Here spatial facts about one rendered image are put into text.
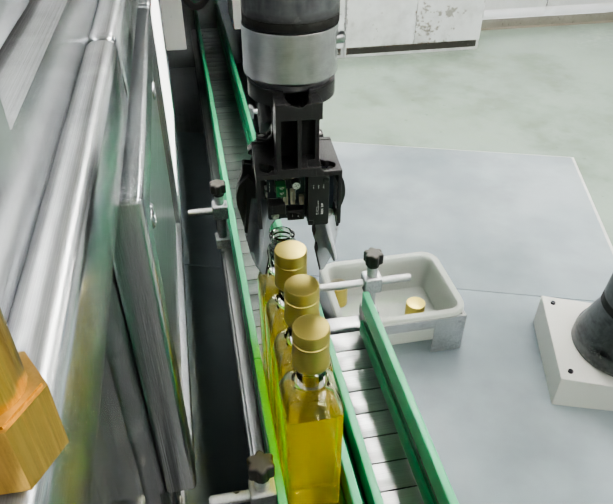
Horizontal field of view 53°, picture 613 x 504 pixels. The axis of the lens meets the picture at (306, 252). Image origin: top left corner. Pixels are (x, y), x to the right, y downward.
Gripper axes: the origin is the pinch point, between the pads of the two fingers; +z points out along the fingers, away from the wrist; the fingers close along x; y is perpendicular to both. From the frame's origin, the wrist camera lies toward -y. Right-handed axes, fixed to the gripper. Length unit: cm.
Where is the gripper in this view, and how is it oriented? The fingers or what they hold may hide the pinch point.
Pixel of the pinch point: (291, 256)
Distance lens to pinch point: 63.2
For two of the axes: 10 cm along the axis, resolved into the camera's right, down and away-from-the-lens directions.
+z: 0.0, 8.0, 6.0
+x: 9.9, -0.8, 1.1
